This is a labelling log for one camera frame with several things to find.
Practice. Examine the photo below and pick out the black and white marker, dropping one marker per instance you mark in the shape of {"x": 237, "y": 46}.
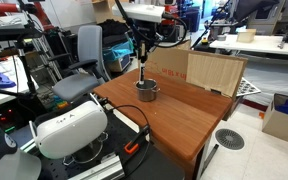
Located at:
{"x": 141, "y": 73}

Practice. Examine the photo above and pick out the wooden table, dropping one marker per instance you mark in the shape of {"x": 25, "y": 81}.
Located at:
{"x": 182, "y": 117}

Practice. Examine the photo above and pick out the round floor drain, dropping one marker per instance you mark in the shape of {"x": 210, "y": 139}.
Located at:
{"x": 229, "y": 139}

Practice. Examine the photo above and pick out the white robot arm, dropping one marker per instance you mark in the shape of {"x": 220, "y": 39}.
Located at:
{"x": 142, "y": 19}

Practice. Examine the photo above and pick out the black camera on tripod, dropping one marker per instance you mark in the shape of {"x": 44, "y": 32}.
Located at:
{"x": 19, "y": 34}

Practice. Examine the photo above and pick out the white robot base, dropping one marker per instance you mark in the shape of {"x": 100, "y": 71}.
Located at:
{"x": 16, "y": 164}

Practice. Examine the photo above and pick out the brown cardboard sheet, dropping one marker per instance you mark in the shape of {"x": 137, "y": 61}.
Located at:
{"x": 210, "y": 71}

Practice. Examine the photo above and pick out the white VR headset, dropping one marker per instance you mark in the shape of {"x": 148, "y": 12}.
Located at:
{"x": 67, "y": 133}

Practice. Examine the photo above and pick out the small steel pot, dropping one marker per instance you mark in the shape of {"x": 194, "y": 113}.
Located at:
{"x": 147, "y": 90}

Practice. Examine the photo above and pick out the black orange clamp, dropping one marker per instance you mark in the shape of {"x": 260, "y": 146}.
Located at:
{"x": 133, "y": 145}

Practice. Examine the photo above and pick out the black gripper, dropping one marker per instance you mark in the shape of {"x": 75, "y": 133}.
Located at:
{"x": 147, "y": 32}

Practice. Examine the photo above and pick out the cardboard box on floor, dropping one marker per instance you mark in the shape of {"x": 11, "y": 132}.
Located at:
{"x": 276, "y": 117}

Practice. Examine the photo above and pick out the aluminium rail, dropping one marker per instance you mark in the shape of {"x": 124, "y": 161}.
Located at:
{"x": 109, "y": 169}

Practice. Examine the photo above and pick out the grey office chair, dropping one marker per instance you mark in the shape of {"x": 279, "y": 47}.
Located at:
{"x": 90, "y": 68}

